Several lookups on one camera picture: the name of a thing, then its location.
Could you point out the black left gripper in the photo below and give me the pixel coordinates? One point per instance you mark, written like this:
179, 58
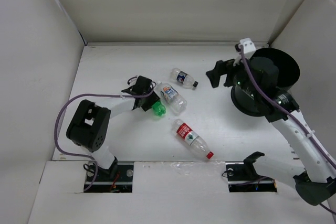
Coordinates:
153, 98

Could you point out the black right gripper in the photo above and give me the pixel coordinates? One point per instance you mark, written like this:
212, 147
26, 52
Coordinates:
222, 67

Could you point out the green plastic bottle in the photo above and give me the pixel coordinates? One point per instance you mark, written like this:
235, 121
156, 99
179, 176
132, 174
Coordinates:
158, 108

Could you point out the clear bottle orange blue label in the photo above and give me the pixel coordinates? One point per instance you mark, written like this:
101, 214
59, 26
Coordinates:
176, 102

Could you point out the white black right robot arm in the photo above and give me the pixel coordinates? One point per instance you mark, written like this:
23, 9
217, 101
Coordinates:
314, 181

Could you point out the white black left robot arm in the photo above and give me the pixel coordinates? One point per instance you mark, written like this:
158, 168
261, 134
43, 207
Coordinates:
89, 125

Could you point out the black round bin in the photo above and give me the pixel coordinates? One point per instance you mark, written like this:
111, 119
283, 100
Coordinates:
257, 105

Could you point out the clear Pepsi bottle black cap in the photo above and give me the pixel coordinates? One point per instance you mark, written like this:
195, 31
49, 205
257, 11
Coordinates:
183, 78

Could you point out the clear bottle red label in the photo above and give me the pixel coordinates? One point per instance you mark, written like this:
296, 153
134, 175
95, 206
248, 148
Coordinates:
196, 144

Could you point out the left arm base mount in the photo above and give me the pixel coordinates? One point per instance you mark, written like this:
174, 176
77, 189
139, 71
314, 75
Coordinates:
120, 182

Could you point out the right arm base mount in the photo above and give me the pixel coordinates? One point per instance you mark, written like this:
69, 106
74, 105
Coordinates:
240, 180

